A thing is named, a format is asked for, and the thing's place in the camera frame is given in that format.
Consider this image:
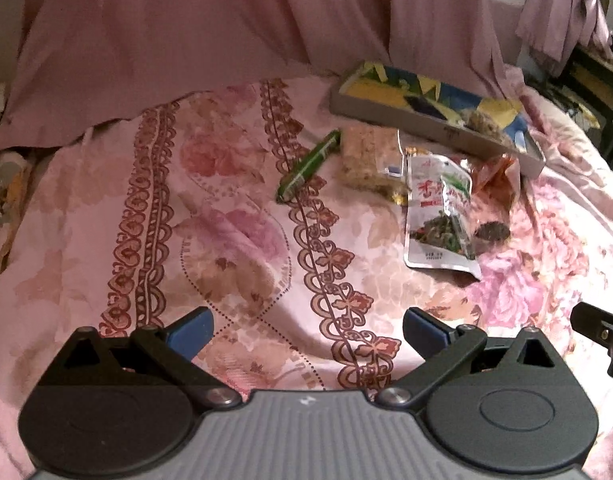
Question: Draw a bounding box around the brown crumbly snack packet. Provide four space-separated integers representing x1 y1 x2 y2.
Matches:
461 110 505 137

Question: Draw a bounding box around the beige rice cracker packet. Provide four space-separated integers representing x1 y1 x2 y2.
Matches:
339 126 412 203

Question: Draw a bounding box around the large pink curtain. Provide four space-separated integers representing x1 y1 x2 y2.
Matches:
0 0 525 156

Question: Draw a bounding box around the grey box with colourful lining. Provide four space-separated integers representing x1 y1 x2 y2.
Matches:
329 60 547 178

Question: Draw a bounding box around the green stick snack packet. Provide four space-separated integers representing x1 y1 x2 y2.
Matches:
275 129 342 204

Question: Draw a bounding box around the black yellow table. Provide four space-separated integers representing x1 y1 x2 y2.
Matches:
557 42 613 161

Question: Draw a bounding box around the silver pickled vegetable packet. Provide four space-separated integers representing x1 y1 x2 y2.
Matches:
403 152 482 281

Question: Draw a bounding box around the grey yellow patterned cloth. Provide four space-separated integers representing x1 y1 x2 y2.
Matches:
0 150 32 221

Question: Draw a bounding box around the pink floral bedsheet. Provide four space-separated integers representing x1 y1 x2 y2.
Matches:
0 65 613 480

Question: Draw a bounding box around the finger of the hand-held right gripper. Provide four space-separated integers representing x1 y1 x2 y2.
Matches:
570 302 613 381

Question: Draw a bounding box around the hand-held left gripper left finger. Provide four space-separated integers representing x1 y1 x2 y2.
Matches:
36 306 242 408

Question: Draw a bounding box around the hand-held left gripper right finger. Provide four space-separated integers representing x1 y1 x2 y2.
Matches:
375 307 577 407

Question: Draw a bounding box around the small mauve curtain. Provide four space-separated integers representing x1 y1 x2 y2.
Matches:
515 0 613 73

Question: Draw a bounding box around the orange white snack packet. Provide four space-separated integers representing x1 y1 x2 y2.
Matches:
469 154 522 196

